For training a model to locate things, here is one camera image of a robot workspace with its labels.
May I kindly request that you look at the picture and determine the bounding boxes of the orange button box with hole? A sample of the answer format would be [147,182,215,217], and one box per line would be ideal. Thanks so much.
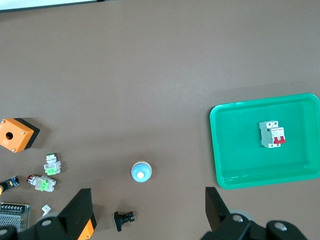
[0,117,41,153]

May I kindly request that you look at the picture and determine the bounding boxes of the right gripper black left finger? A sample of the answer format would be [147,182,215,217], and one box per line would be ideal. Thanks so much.
[0,188,95,240]

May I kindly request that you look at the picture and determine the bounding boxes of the orange black box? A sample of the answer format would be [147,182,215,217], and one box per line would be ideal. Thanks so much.
[76,212,98,240]

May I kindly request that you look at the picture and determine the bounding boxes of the light blue dome lamp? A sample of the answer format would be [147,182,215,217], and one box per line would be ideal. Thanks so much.
[130,161,153,183]

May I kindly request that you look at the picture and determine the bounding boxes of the black pushbutton switch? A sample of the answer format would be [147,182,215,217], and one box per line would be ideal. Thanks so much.
[113,211,136,232]

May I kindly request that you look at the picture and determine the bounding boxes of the green plastic tray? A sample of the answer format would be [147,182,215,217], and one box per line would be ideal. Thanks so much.
[209,93,320,190]

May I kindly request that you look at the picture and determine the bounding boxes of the grey metal mesh power supply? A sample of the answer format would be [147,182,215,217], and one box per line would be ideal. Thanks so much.
[0,201,31,233]

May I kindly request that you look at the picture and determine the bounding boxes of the white board edge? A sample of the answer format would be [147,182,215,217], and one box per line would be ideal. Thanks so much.
[0,0,118,13]

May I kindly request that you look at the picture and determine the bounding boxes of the red-capped pushbutton switch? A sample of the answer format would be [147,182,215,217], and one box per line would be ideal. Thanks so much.
[26,174,58,193]

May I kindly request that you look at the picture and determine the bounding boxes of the green-capped pushbutton switch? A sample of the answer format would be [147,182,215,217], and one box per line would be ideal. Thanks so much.
[43,152,62,175]

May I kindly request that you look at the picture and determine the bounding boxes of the white circuit breaker red switches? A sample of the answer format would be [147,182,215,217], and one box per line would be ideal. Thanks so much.
[258,120,287,149]

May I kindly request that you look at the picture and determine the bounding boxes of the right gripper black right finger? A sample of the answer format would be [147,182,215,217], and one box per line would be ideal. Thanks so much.
[199,186,311,240]

